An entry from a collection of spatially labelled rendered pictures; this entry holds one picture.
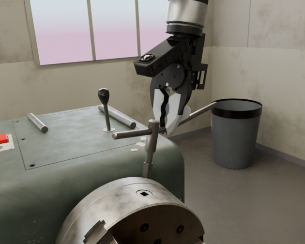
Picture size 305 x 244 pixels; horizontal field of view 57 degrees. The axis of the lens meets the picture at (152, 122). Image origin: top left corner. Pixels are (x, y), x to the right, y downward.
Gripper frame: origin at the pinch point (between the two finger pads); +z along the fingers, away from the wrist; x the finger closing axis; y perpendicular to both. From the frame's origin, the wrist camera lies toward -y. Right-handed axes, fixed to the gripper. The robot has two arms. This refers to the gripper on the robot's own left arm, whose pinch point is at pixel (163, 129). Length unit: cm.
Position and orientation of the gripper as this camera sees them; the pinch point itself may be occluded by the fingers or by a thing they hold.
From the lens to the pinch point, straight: 56.7
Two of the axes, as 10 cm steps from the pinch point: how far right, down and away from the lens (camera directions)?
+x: -7.4, -2.4, 6.3
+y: 6.6, -0.9, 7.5
